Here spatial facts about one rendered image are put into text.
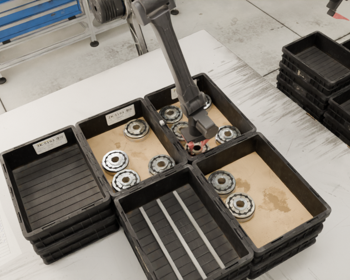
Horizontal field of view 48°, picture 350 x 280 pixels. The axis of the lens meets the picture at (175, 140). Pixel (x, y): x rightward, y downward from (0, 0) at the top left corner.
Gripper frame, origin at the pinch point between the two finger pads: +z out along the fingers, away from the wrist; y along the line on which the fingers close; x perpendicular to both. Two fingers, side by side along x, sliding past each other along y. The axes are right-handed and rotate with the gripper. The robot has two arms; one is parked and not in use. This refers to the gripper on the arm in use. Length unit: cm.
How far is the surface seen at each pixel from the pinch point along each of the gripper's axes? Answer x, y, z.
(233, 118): 6.7, 19.9, 0.1
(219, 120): 11.3, 16.1, 4.3
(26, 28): 201, -46, 51
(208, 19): 194, 107, 89
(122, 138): 20.4, -23.9, 4.0
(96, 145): 21.9, -34.7, 3.9
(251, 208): -32.2, 4.9, 1.1
